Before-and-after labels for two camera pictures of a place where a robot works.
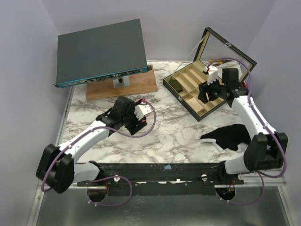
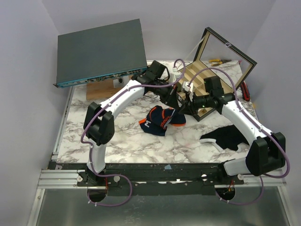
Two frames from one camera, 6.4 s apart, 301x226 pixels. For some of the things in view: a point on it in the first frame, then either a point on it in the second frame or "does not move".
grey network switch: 101,53 does not move
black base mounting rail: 194,178 does not move
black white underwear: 229,137 does not move
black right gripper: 205,93 -> 190,106
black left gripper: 133,128 -> 172,101
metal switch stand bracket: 122,81 does not move
